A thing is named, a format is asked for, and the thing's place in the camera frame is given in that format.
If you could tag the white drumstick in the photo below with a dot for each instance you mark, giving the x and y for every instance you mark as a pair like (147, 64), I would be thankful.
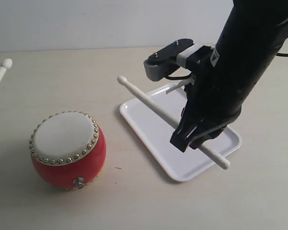
(206, 149)
(4, 66)

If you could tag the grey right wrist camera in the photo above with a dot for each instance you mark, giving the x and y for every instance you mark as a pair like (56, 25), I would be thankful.
(162, 63)

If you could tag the small red drum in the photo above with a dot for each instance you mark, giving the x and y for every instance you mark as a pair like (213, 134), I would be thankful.
(68, 149)

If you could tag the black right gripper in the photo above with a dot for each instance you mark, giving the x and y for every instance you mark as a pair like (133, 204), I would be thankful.
(209, 109)

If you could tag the white plastic tray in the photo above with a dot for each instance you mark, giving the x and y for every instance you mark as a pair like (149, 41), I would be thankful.
(155, 133)

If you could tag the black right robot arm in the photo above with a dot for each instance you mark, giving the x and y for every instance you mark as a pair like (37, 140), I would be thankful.
(253, 34)

